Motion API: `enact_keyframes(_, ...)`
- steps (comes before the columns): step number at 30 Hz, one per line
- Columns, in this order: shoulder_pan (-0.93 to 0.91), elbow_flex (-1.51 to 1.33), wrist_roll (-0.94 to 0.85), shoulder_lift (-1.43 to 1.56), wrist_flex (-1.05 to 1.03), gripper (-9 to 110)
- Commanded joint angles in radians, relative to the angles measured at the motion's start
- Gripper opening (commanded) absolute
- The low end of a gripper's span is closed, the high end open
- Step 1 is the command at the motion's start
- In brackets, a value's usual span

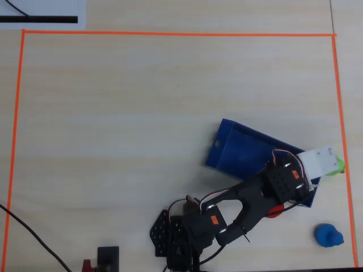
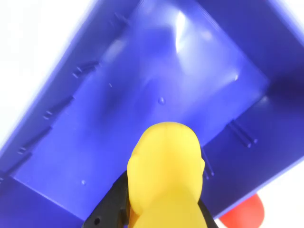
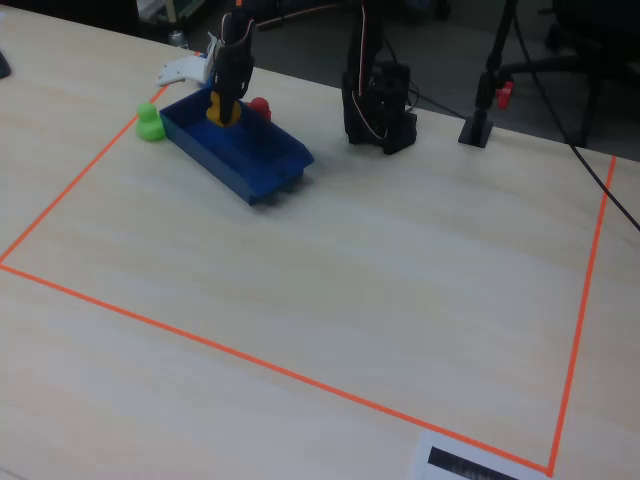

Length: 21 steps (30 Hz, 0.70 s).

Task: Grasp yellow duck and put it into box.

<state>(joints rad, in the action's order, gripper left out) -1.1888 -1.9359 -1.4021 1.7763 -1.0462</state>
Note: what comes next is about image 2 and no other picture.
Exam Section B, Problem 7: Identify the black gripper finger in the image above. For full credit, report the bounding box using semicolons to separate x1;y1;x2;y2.
198;198;220;228
82;170;131;228

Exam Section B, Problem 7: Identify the yellow toy duck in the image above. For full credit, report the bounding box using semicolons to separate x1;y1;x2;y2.
127;121;206;228

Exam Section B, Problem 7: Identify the red toy duck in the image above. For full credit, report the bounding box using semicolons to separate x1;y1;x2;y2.
218;193;266;228

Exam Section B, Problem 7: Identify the blue plastic box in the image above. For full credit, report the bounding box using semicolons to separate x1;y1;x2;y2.
0;0;304;228

